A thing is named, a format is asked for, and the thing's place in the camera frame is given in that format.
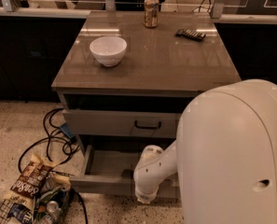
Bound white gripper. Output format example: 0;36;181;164
135;186;159;204

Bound grey drawer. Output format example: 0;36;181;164
68;145;181;200
62;109;180;138

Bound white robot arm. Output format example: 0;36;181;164
133;79;277;224

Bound grey top drawer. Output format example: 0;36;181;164
62;109;180;138

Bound grey three-drawer cabinet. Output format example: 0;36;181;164
50;10;242;201

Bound silver can in basket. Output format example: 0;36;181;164
46;201;61;221

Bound blue power plug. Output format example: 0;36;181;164
60;123;76;140

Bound brown sea salt chip bag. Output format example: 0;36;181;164
4;153;58;210

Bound blue snack bag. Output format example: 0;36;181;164
7;203;33;224

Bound white ceramic bowl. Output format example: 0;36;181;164
90;36;128;67

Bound black chocolate bar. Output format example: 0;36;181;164
175;29;206;42

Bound orange drink can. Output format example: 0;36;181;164
144;0;159;28

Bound black floor cables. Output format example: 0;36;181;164
17;107;90;224

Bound black wire basket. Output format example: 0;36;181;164
0;186;74;224

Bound black cable behind cabinet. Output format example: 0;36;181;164
191;0;212;13

